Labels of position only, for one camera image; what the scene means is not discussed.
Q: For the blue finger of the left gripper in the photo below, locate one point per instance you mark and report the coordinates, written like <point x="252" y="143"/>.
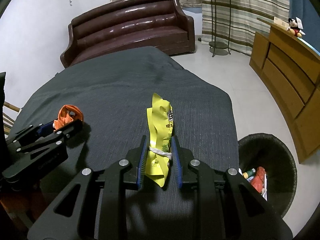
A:
<point x="46" y="129"/>

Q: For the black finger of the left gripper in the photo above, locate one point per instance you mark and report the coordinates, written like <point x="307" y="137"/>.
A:
<point x="72" y="134"/>

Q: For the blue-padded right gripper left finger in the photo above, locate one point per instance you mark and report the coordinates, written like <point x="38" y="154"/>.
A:
<point x="142" y="162"/>

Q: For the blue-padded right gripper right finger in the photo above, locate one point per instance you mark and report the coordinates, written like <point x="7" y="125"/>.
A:
<point x="176" y="160"/>

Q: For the orange wrapper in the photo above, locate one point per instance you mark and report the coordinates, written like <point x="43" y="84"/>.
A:
<point x="66" y="115"/>

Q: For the yellow snack wrapper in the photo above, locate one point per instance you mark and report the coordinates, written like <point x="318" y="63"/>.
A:
<point x="160" y="123"/>

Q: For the green gold tube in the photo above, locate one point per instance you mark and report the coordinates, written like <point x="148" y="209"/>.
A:
<point x="250" y="173"/>

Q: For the red plastic bag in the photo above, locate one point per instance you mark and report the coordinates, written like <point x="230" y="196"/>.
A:
<point x="258" y="181"/>

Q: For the black wicker trash bin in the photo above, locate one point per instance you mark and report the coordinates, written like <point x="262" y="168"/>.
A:
<point x="267" y="151"/>

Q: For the dark grey table cloth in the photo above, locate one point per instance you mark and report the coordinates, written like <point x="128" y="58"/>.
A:
<point x="94" y="194"/>

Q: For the black metal plant stand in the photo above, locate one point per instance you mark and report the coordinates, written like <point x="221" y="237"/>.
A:
<point x="217" y="47"/>

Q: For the dark brown leather sofa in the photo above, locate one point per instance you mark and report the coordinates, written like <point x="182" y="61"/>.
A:
<point x="128" y="24"/>

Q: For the brown wooden cabinet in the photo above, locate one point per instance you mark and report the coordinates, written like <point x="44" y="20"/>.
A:
<point x="289" y="68"/>

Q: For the green striped curtain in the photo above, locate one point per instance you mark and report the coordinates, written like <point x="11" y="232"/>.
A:
<point x="248" y="17"/>

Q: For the small beige box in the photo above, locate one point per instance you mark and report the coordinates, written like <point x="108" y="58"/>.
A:
<point x="281" y="23"/>

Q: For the Mickey Mouse plush toy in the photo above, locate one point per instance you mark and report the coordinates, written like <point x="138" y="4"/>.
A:
<point x="293" y="29"/>

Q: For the white paper tag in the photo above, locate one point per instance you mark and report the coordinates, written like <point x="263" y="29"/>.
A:
<point x="299" y="23"/>

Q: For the blue curtain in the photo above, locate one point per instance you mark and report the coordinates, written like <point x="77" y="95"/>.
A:
<point x="304" y="10"/>

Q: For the wooden chair frame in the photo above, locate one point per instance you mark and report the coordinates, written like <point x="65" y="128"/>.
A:
<point x="8" y="121"/>

